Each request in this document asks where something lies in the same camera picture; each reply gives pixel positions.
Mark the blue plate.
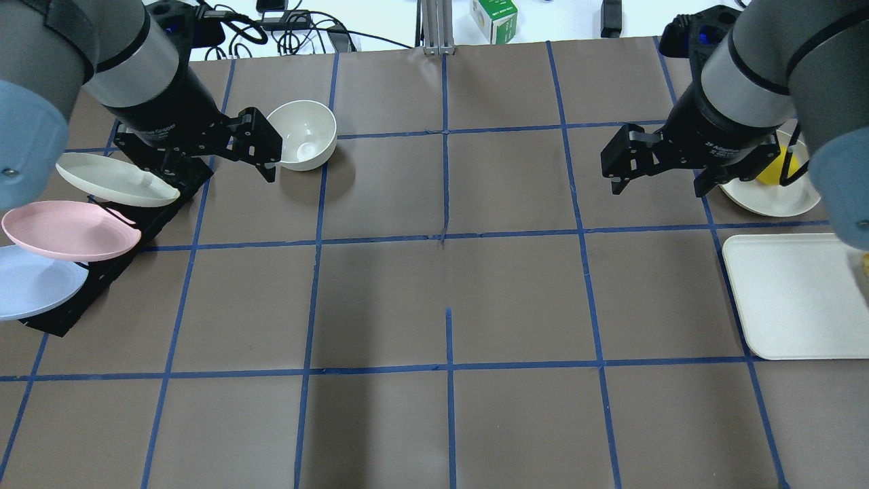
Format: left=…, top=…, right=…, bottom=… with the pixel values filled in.
left=1, top=245, right=89, bottom=321

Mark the green white box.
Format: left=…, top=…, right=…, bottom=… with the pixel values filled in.
left=470, top=1, right=519, bottom=46

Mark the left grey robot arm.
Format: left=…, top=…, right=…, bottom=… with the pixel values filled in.
left=1, top=1, right=282, bottom=209

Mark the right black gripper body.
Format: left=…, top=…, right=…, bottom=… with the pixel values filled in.
left=639, top=109, right=781, bottom=191

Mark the cream bowl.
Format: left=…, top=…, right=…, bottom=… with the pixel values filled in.
left=267, top=100, right=337, bottom=171

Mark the aluminium frame post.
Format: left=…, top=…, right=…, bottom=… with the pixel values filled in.
left=415, top=1, right=456, bottom=56

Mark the black dish rack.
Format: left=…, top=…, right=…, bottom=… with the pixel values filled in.
left=16, top=123, right=214, bottom=337

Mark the cream plate in rack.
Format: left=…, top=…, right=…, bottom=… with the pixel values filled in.
left=55, top=153, right=181, bottom=208

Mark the yellow lemon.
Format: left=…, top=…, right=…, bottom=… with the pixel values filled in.
left=756, top=146, right=801, bottom=186

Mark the cream rectangular tray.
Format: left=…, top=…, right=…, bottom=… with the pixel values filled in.
left=722, top=233, right=868, bottom=360

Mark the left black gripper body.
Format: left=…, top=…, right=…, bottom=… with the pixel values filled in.
left=113, top=102, right=240, bottom=175

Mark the pink plate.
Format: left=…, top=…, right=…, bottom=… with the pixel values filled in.
left=2, top=200, right=143, bottom=262

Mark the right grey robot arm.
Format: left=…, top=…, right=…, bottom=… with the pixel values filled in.
left=600, top=1, right=868, bottom=250

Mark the cream plate with lemon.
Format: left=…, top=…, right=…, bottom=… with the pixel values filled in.
left=721, top=130, right=821, bottom=217

